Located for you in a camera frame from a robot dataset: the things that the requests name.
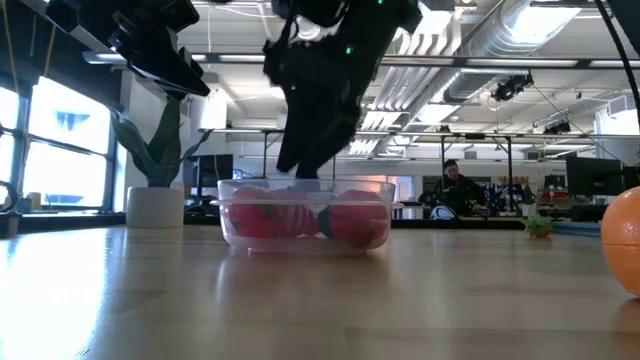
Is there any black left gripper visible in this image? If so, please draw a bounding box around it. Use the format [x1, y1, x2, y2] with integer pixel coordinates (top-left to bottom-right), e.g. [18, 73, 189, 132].
[44, 0, 211, 99]

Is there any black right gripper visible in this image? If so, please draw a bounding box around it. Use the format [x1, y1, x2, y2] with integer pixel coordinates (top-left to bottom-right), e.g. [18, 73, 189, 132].
[263, 37, 384, 180]

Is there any purple white striped toy onion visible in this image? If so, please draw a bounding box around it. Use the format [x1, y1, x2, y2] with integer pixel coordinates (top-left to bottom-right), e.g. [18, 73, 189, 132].
[279, 187, 320, 239]

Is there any medium red toy tomato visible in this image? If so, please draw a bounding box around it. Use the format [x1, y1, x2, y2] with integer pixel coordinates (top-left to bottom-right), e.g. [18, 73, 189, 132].
[327, 188, 391, 250]

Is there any large red toy tomato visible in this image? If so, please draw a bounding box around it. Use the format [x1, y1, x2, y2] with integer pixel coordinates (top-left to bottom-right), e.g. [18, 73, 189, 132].
[225, 186, 277, 240]

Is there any clear plastic tupperware container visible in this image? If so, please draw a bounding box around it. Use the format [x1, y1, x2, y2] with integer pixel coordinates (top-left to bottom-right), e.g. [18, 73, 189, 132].
[209, 178, 404, 254]

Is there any small green toy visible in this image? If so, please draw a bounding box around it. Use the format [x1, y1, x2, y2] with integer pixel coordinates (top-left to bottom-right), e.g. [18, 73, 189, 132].
[523, 214, 555, 239]

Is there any orange toy orange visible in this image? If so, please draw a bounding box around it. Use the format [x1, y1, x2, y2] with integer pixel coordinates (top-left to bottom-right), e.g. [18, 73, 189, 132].
[600, 186, 640, 296]

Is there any long ceiling light bar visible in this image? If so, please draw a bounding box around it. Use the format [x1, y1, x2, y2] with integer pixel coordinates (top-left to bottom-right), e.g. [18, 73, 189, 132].
[82, 49, 640, 70]

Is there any green snake plant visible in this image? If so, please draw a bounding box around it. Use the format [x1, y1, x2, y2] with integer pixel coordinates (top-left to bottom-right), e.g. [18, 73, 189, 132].
[109, 97, 215, 189]

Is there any small black monitor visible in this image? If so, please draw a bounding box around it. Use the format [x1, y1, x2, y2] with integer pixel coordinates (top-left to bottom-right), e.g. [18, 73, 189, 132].
[191, 153, 235, 183]

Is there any white black ball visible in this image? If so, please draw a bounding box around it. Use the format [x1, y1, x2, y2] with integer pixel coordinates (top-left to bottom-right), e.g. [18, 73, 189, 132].
[428, 204, 458, 222]

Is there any person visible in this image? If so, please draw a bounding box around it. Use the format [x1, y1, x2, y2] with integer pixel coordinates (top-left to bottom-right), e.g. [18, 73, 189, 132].
[419, 158, 487, 216]

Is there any black curved stand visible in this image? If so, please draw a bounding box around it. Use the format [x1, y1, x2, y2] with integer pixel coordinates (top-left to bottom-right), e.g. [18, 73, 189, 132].
[0, 179, 24, 240]

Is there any blue flat tray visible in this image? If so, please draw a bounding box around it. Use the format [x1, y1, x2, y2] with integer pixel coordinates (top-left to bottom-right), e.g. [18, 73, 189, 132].
[552, 221, 601, 239]

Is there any large black monitor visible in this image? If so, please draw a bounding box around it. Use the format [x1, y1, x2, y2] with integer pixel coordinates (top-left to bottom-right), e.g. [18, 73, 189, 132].
[565, 156, 625, 197]

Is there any black background rig frame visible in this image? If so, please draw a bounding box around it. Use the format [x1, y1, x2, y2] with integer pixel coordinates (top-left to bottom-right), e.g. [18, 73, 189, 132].
[262, 128, 515, 200]

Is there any black aluminium table frame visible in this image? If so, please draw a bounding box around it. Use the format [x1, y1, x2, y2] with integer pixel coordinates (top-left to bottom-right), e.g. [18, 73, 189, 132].
[392, 218, 526, 231]

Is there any black ceiling camera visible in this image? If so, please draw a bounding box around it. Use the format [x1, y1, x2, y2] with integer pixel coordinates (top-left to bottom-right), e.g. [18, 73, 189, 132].
[492, 73, 535, 103]

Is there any silver ventilation duct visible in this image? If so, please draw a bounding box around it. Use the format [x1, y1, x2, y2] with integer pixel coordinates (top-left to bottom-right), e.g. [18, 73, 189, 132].
[442, 0, 584, 104]

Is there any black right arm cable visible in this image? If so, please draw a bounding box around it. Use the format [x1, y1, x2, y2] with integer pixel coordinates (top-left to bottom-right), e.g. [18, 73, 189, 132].
[593, 0, 640, 129]

